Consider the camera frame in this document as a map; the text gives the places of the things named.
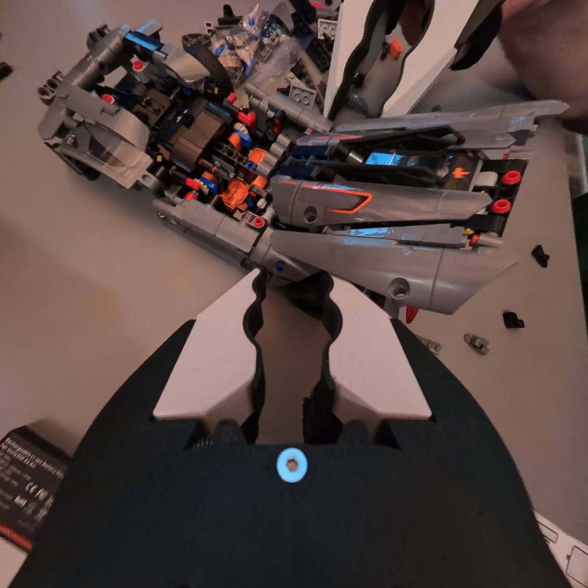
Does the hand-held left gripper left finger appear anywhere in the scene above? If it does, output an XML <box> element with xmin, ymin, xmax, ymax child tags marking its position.
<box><xmin>152</xmin><ymin>269</ymin><xmax>267</xmax><ymax>444</ymax></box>

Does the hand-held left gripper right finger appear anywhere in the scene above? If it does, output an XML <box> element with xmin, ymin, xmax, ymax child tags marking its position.
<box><xmin>302</xmin><ymin>272</ymin><xmax>433</xmax><ymax>444</ymax></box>

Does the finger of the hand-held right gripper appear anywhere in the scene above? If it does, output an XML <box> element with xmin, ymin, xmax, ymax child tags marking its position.
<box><xmin>323</xmin><ymin>0</ymin><xmax>392</xmax><ymax>119</ymax></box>
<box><xmin>381</xmin><ymin>0</ymin><xmax>479</xmax><ymax>118</ymax></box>

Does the grey Lego Technic car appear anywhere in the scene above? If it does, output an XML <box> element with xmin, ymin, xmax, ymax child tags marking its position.
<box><xmin>269</xmin><ymin>99</ymin><xmax>570</xmax><ymax>316</ymax></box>

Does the grey lego car chassis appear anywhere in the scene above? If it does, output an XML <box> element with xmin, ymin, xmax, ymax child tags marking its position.
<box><xmin>37</xmin><ymin>21</ymin><xmax>423</xmax><ymax>325</ymax></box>

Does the small bag of lego pieces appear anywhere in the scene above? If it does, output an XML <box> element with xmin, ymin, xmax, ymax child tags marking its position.
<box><xmin>202</xmin><ymin>2</ymin><xmax>301</xmax><ymax>88</ymax></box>

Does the lego sticker sheet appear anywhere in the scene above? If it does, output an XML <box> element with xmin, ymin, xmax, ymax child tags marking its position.
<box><xmin>534</xmin><ymin>511</ymin><xmax>588</xmax><ymax>588</ymax></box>

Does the person's right hand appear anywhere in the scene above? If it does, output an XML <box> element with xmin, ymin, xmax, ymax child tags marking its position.
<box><xmin>498</xmin><ymin>0</ymin><xmax>588</xmax><ymax>135</ymax></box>

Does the black battery pack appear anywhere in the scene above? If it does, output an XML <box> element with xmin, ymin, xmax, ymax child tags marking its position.
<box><xmin>0</xmin><ymin>426</ymin><xmax>70</xmax><ymax>550</ymax></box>

